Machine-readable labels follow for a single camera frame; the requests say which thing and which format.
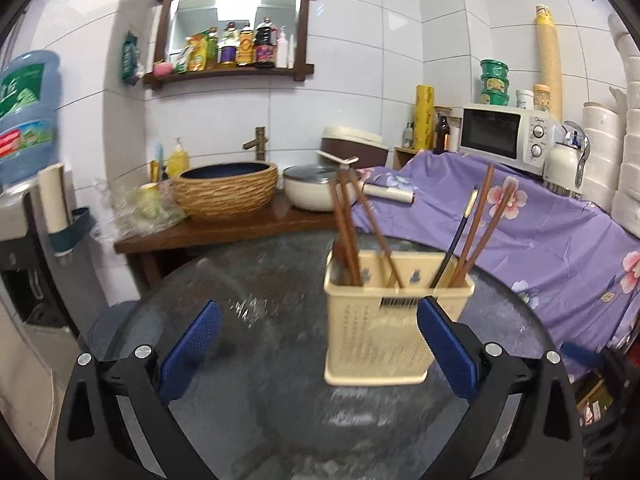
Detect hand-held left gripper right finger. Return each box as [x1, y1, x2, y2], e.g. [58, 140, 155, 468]
[416, 296, 585, 480]

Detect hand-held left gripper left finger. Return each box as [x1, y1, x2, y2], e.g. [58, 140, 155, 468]
[54, 300, 223, 480]

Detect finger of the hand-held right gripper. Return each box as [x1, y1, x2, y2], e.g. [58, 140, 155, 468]
[559, 341, 632, 377]

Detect cream plastic utensil holder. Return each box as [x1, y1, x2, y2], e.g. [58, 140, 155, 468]
[322, 249, 476, 387]

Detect black chopstick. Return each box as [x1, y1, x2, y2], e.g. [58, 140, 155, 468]
[430, 186, 481, 289]

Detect wooden handle metal spoon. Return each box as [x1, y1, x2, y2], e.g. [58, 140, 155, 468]
[332, 237, 351, 281]

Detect printed cardboard box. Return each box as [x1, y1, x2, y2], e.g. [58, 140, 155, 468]
[575, 370, 624, 429]

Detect grey round stool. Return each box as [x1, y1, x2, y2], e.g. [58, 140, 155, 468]
[80, 300, 144, 357]

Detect purple floral cloth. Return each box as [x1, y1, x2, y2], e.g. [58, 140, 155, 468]
[350, 152, 640, 377]

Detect wooden counter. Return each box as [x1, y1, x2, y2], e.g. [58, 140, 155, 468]
[114, 192, 346, 292]

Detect clear plastic bag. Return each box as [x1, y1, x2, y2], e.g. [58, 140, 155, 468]
[95, 179, 189, 237]

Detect woven pattern basin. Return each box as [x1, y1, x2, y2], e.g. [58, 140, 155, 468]
[170, 161, 279, 222]

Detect teal cup holder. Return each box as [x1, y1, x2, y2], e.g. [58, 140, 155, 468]
[47, 206, 96, 257]

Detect white kettle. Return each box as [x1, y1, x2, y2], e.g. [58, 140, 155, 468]
[542, 121, 592, 199]

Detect yellow soap dispenser bottle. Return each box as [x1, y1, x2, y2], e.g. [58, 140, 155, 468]
[166, 137, 191, 179]

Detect stacks of white paper bowls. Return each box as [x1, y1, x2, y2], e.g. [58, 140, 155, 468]
[580, 10, 640, 239]

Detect cream pan with lid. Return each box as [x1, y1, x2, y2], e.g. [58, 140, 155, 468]
[283, 162, 416, 213]

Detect water dispenser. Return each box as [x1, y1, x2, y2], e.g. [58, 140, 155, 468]
[0, 185, 81, 332]

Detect small wooden crate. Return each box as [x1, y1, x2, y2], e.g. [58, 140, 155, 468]
[393, 146, 424, 171]

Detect white paper cup stack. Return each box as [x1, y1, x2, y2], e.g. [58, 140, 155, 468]
[39, 162, 71, 236]

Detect bronze faucet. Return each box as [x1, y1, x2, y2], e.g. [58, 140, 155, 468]
[242, 127, 271, 164]

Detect brown glass bottle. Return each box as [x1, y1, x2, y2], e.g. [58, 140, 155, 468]
[433, 114, 451, 155]

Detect brown and white rice cooker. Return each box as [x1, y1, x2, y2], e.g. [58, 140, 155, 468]
[317, 126, 390, 171]

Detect white microwave oven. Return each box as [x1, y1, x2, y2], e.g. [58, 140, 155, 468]
[459, 104, 564, 179]

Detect yellow wrap roll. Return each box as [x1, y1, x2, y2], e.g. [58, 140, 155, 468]
[414, 85, 436, 151]

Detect wooden framed mirror shelf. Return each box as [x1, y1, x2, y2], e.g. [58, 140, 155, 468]
[142, 0, 319, 90]

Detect blue water jug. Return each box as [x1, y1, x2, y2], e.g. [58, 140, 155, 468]
[0, 50, 61, 187]

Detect tall yellow paper cup stack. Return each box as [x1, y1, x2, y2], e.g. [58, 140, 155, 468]
[536, 5, 564, 124]

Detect green hanging packet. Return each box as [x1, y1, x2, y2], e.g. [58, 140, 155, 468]
[119, 30, 144, 86]

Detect purple label bottle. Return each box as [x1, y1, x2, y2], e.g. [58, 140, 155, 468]
[218, 22, 240, 69]

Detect yellow label bottle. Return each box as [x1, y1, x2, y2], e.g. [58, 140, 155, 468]
[236, 25, 256, 66]

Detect dark soy sauce bottle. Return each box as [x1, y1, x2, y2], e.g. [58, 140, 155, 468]
[253, 17, 278, 69]

